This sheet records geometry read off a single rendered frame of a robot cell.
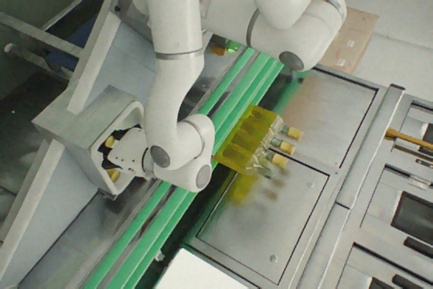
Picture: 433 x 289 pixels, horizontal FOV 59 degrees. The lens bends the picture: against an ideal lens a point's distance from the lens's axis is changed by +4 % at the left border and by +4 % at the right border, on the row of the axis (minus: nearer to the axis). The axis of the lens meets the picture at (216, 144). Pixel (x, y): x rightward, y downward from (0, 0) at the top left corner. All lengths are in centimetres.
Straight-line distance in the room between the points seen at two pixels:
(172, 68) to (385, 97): 108
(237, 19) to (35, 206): 61
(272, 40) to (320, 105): 75
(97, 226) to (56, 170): 21
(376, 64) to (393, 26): 89
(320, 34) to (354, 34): 457
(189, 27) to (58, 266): 69
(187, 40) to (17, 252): 63
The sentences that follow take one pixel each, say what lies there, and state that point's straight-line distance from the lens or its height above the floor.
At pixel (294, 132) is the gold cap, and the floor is 114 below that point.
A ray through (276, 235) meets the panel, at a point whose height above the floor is 122.
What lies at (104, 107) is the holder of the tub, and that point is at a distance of 90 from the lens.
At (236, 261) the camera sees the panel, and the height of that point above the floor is 116.
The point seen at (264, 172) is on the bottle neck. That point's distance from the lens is 113.
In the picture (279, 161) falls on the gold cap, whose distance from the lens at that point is 116.
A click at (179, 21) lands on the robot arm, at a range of 63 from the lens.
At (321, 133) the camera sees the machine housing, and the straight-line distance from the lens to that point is 145.
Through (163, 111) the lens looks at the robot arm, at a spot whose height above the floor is 101.
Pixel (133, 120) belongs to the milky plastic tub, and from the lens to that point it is 98.
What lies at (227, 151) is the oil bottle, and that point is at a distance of 114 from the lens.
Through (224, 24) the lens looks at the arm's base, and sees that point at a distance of 87.
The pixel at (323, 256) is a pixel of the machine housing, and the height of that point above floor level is 137.
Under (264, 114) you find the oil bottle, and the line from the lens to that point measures 123.
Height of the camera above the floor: 130
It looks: 18 degrees down
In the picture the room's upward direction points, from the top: 115 degrees clockwise
